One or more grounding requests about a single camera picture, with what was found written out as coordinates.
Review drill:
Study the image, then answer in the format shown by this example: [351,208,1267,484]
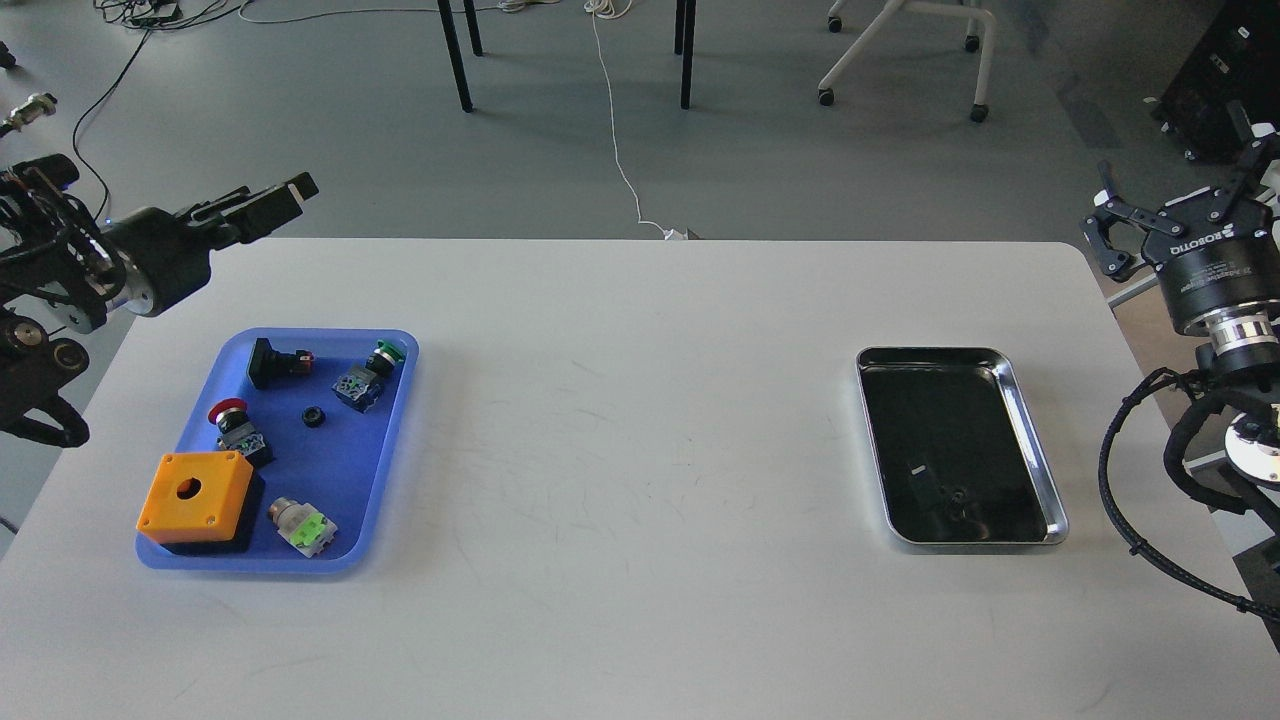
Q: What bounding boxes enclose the black table legs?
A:
[436,0,698,113]

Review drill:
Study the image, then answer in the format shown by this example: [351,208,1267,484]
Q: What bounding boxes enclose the white rolling chair base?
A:
[813,1,1001,127]

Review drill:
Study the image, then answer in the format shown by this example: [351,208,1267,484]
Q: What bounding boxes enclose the blue plastic tray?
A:
[134,327,419,577]

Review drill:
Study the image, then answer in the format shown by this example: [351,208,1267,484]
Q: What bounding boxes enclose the black selector switch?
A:
[246,337,315,389]

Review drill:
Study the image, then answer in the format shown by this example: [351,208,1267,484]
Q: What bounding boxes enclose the black floor cable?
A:
[70,0,251,222]

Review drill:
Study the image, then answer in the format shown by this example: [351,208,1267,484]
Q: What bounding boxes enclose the white floor cable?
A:
[585,0,691,242]

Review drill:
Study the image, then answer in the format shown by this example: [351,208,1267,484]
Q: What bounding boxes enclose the red mushroom push button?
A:
[207,397,275,468]

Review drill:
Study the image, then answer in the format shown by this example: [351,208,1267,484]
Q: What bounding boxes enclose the green push button switch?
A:
[332,340,407,414]

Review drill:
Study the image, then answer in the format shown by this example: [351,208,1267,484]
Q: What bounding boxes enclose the grey green contact switch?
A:
[268,497,338,559]

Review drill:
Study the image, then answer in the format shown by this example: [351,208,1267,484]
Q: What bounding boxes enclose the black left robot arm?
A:
[1,154,317,448]

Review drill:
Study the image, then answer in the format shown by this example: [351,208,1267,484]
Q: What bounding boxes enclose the shiny metal tray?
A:
[856,346,1070,553]

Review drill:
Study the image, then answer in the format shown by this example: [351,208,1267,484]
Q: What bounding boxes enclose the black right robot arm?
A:
[1079,101,1279,623]

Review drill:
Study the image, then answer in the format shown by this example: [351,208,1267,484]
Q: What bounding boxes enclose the orange industrial button box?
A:
[134,450,265,556]

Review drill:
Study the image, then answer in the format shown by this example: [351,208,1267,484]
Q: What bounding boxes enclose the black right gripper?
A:
[1082,100,1279,336]

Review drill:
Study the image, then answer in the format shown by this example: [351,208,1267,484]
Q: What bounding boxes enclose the black equipment case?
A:
[1152,1,1279,163]

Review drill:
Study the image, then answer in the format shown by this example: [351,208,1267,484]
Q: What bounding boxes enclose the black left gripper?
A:
[102,172,319,316]

